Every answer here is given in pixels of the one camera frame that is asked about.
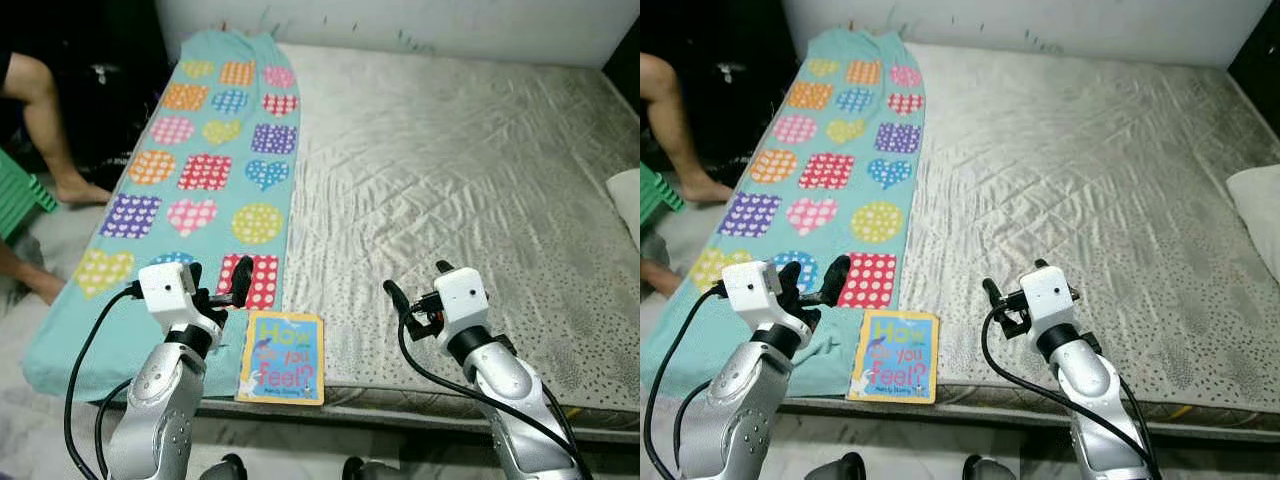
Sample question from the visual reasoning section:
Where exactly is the yellow-edged children's board book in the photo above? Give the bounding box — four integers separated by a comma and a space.
235, 310, 326, 406
847, 308, 941, 404

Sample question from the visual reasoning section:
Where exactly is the white pillow with grey lettering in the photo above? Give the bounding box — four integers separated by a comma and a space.
1225, 163, 1280, 283
605, 168, 641, 241

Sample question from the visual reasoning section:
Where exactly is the grey patterned quilted mattress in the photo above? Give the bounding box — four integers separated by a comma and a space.
200, 40, 641, 421
820, 40, 1280, 426

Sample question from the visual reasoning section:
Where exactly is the teal blanket with dotted shapes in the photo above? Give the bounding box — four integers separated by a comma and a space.
640, 28, 926, 401
22, 28, 303, 401

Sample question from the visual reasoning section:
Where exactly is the green plastic stool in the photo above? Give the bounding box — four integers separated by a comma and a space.
640, 163, 686, 236
0, 148, 59, 243

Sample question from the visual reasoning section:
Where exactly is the grey right robot leg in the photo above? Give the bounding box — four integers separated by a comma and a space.
962, 455, 1016, 480
342, 455, 401, 480

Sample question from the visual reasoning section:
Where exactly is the grey robot leg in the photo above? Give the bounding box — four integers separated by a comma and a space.
198, 453, 249, 480
342, 455, 401, 480
962, 455, 1016, 480
805, 452, 866, 480

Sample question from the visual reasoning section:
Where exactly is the grey left robot leg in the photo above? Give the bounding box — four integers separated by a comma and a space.
198, 453, 249, 480
805, 452, 866, 480

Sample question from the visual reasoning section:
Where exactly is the black duffel bag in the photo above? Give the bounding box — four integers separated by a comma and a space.
55, 30, 166, 191
690, 30, 791, 186

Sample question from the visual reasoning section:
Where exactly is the adult in black shorts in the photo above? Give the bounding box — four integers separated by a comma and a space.
640, 52, 736, 301
0, 52, 113, 306

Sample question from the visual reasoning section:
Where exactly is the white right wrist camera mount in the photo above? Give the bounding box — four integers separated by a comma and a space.
1020, 265, 1076, 331
433, 268, 491, 336

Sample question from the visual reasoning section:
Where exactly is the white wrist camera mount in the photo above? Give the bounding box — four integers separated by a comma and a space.
1020, 265, 1076, 331
720, 260, 786, 326
433, 268, 491, 336
137, 262, 201, 326

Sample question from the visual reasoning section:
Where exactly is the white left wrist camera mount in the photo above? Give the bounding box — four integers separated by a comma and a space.
720, 260, 786, 326
137, 262, 201, 326

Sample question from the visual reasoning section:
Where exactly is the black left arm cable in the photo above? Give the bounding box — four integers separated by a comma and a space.
62, 285, 143, 476
645, 285, 726, 476

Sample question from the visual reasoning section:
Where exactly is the dark tufted bed frame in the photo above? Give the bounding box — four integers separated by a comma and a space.
1228, 25, 1280, 111
603, 40, 641, 106

